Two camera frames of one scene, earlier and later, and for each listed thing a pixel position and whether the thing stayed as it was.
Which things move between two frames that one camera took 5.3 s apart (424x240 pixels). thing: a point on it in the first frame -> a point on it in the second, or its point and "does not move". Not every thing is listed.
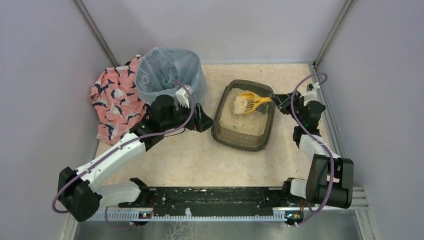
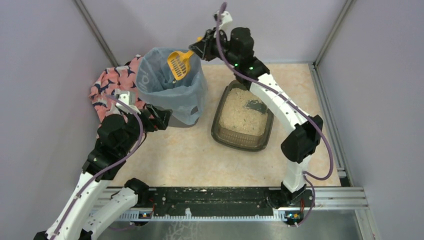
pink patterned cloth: [119, 107] does not move
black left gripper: [197, 117] -> [154, 117]
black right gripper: [284, 103] -> [205, 46]
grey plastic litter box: [253, 143] does not move
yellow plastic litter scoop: [253, 100] -> [178, 63]
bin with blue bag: [157, 68] does not move
